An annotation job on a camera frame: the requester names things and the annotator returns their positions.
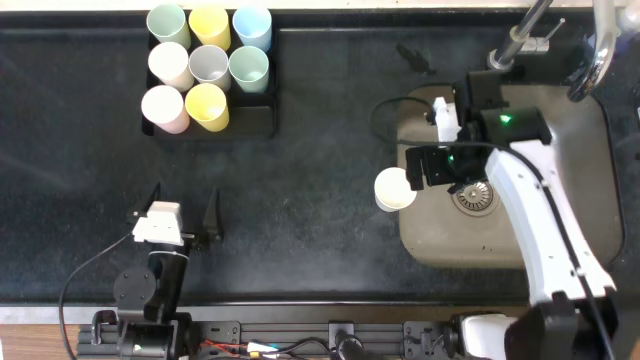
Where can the mounting rail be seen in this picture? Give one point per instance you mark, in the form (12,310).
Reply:
(300,335)

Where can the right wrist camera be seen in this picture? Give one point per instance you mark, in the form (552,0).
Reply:
(446,120)

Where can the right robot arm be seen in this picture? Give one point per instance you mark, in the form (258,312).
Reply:
(540,225)

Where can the steel sink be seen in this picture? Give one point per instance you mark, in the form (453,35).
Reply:
(440,240)

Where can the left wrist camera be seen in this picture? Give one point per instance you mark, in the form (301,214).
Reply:
(160,222)

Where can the black tray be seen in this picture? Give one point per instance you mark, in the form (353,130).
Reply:
(250,120)

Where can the yellow cup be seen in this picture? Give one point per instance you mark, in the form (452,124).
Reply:
(207,22)
(206,102)

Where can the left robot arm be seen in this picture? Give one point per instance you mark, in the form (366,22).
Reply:
(135,290)

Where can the steel tap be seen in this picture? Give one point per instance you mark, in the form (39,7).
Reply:
(602,55)

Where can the blue cup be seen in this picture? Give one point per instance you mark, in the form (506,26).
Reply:
(252,25)

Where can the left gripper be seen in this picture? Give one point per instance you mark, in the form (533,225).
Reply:
(195,241)

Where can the white cup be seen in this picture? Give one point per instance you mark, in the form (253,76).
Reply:
(392,190)
(169,62)

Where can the grey cup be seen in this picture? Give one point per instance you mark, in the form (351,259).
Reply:
(209,65)

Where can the pink cup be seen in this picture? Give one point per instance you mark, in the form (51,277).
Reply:
(162,105)

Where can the green cup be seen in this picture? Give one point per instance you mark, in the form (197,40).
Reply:
(167,22)
(248,67)

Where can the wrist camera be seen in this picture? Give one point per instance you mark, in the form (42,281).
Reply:
(446,120)
(160,222)

